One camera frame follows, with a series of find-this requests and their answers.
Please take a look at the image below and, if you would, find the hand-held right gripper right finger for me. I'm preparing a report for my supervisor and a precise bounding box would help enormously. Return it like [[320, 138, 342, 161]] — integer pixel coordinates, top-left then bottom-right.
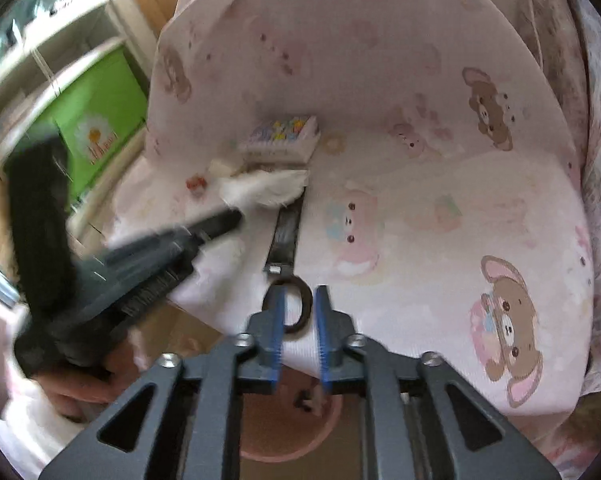
[[315, 285, 564, 480]]

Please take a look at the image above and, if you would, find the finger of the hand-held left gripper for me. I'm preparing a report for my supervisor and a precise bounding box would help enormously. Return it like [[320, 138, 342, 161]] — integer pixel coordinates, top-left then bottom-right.
[[115, 259, 197, 321], [105, 208, 244, 268]]

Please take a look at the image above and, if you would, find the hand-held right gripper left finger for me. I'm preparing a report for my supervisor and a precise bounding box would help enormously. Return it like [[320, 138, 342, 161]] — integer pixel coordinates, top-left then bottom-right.
[[38, 287, 287, 480]]

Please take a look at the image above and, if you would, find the black ring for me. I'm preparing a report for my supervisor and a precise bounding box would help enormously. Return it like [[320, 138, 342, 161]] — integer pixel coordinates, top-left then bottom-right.
[[262, 280, 314, 336]]

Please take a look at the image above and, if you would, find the large white tissue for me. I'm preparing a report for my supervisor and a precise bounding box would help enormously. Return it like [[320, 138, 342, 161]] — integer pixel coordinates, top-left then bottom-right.
[[218, 169, 310, 208]]

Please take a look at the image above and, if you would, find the pink plastic wastebasket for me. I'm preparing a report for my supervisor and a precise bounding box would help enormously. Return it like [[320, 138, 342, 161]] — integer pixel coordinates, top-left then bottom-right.
[[238, 372, 344, 463]]

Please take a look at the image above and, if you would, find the person's left hand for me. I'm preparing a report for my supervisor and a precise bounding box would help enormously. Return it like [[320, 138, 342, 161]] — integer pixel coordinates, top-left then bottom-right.
[[43, 342, 148, 423]]

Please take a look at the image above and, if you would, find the black flat bar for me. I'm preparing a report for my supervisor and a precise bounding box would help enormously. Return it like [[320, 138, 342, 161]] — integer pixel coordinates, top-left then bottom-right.
[[263, 187, 309, 276]]

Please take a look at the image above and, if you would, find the printed tissue pack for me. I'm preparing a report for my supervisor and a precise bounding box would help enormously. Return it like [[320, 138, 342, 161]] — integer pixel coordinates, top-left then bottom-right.
[[239, 115, 321, 165]]

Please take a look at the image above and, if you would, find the green storage box white lid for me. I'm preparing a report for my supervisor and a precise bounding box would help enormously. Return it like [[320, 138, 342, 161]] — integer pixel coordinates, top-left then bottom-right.
[[50, 47, 148, 196]]

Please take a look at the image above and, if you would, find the pink bear print chair cover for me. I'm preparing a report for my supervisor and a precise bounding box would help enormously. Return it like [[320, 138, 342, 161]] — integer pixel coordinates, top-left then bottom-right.
[[115, 0, 596, 411]]

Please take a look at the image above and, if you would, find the white shelving cabinet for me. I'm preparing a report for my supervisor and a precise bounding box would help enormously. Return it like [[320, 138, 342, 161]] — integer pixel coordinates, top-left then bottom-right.
[[0, 0, 151, 241]]

